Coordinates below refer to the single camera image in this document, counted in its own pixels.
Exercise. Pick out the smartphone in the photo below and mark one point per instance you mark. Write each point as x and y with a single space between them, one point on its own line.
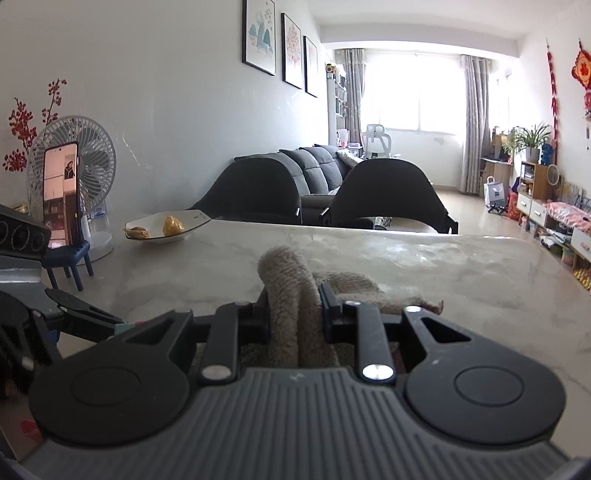
61 194

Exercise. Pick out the dark dining chair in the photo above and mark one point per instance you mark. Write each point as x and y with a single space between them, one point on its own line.
388 194
254 189

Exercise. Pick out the wooden cabinet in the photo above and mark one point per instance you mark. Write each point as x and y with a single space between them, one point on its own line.
538 180

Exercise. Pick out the white drawer cabinet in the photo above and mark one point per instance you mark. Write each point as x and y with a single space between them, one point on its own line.
538 210

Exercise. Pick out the red knot ornament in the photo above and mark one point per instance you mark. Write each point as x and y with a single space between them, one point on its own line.
582 71

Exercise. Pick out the framed picture red print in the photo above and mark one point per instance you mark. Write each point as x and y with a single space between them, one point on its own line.
292 50

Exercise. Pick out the white dish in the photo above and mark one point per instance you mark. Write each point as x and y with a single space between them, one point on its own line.
194 221

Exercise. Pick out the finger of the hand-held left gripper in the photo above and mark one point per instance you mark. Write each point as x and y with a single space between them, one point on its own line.
83 318

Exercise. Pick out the blue toy figure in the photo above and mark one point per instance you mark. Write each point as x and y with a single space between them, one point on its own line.
548 153

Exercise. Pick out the grey sofa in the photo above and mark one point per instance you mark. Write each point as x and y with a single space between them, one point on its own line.
318 170

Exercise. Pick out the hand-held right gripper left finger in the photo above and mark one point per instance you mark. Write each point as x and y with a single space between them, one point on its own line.
261 323

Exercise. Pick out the brownish yellow fruit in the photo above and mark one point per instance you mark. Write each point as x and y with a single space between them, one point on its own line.
138 231

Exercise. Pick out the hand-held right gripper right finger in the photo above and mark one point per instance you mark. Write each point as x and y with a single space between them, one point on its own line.
328 318

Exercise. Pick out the beige knitted cloth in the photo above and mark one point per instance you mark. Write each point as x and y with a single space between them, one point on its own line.
286 277

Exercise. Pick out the red berry branches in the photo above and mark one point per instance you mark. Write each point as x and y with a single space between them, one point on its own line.
21 124

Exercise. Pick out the framed picture blue print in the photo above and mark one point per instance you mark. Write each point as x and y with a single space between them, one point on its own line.
259 37

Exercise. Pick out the potted green plant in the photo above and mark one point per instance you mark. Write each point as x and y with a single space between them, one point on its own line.
528 138

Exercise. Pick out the white paper shopping bag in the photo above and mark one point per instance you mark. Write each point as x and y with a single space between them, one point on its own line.
494 193

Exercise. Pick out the white desk fan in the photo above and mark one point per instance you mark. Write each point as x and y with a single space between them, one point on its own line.
97 157

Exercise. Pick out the grey curtain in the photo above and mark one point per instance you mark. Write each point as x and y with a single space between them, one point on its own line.
474 124
354 97

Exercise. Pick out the blue mini chair phone stand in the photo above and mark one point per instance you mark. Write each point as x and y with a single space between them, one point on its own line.
69 256

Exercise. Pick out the wooden desk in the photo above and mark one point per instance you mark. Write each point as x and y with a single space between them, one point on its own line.
496 164

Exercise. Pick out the white shelf unit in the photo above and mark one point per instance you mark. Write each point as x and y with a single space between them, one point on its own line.
336 106

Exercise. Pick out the framed picture pale print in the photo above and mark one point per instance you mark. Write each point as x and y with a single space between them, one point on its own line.
311 67

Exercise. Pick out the red bag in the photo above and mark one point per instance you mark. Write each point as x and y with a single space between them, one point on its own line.
513 206

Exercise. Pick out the white office chair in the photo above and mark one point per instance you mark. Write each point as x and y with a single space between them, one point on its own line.
376 138

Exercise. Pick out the pink blanket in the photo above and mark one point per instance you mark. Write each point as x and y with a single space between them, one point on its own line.
570 214

